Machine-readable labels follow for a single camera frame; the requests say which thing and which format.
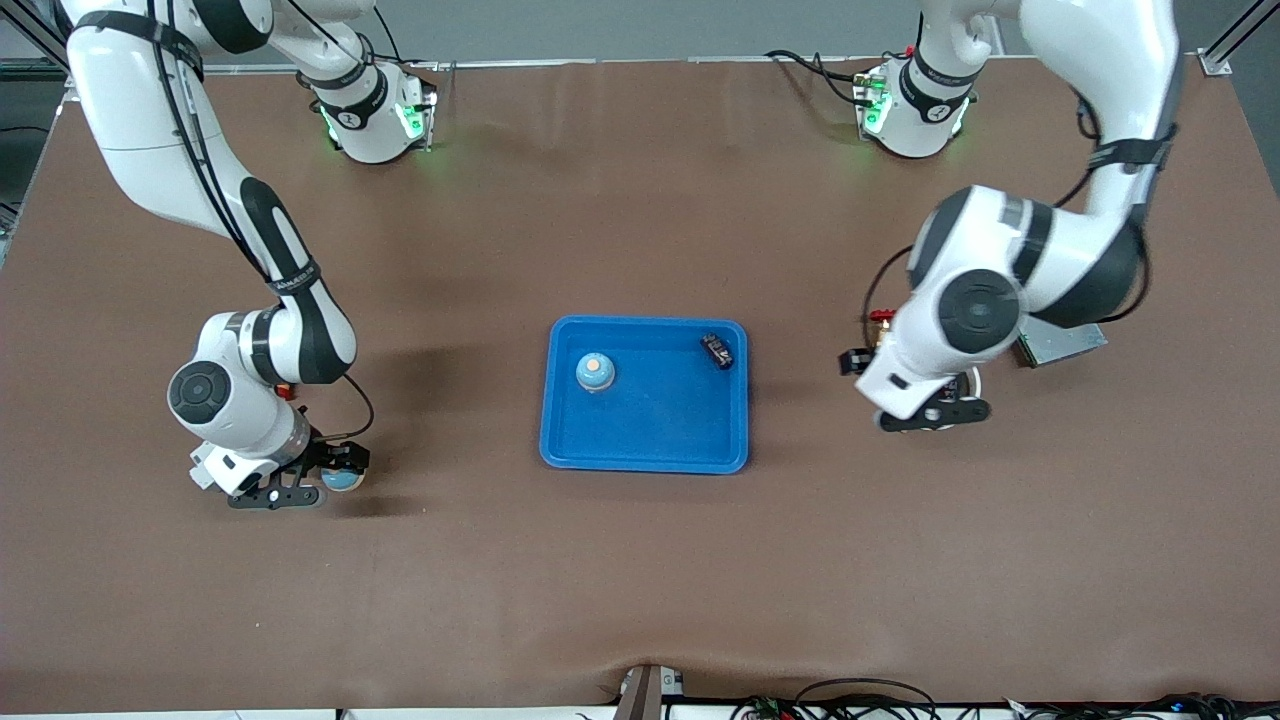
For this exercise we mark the red yellow black push button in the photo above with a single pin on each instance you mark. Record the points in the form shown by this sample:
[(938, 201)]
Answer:
[(286, 393)]

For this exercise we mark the silver metal box module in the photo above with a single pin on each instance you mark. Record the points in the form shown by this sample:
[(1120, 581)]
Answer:
[(1065, 345)]

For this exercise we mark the metal camera pole bracket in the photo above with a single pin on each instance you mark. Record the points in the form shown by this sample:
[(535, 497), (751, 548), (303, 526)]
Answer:
[(645, 695)]

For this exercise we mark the aluminium frame profile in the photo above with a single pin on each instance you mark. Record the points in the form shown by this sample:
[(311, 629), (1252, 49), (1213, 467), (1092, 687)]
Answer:
[(1214, 63)]

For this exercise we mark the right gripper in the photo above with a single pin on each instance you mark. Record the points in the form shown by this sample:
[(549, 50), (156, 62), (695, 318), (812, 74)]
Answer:
[(327, 455)]

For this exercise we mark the dark brown electrolytic capacitor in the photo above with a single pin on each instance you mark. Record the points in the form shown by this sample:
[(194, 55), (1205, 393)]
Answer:
[(952, 385), (718, 352)]

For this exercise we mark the blue plastic tray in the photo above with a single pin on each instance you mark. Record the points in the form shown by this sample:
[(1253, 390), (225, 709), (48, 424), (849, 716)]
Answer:
[(660, 430)]

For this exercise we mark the blue call bell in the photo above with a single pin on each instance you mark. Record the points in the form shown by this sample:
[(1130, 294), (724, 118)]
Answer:
[(595, 372), (343, 482)]

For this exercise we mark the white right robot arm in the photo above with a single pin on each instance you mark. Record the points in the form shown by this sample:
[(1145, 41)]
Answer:
[(130, 120)]

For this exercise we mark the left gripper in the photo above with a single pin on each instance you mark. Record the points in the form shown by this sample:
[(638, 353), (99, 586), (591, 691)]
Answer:
[(857, 362)]

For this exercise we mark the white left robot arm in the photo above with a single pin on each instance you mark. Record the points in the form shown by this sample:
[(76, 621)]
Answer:
[(1100, 60)]

